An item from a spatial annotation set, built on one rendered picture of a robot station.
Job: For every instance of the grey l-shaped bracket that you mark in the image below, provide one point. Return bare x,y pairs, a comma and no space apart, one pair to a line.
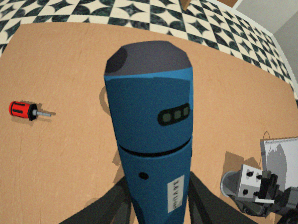
252,184

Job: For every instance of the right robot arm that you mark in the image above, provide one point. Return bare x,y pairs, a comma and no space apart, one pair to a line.
289,200

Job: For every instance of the red screwdriver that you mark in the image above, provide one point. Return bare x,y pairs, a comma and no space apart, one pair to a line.
24,110

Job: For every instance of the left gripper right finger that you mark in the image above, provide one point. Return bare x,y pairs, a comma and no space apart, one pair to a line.
212,209

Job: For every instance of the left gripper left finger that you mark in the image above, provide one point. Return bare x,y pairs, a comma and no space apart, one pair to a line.
103,210

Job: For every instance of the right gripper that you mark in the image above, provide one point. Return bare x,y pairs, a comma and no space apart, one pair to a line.
270,192

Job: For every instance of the blue electric screwdriver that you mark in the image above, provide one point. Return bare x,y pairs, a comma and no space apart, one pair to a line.
149,87

